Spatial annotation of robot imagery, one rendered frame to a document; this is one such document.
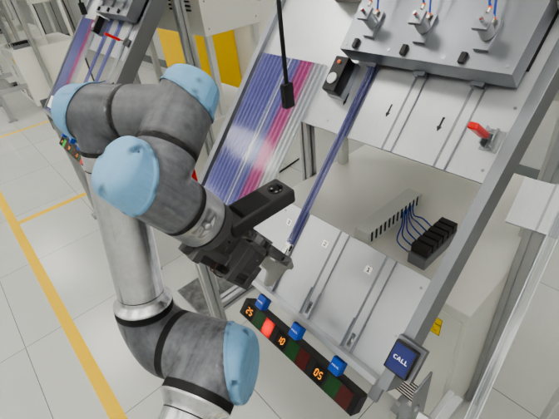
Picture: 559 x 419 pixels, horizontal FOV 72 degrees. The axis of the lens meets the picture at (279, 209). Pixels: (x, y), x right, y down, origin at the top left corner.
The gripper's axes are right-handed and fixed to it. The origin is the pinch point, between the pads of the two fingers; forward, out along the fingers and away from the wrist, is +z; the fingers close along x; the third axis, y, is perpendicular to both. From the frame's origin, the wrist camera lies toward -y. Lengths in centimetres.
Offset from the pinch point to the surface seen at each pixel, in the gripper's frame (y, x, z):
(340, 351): 8.2, 11.2, 14.9
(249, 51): -140, -275, 148
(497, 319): -19, 22, 68
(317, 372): 15.0, 7.6, 19.9
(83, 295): 72, -131, 61
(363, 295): -2.5, 9.2, 14.3
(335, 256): -5.9, 0.3, 13.4
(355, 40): -43.2, -13.2, -3.6
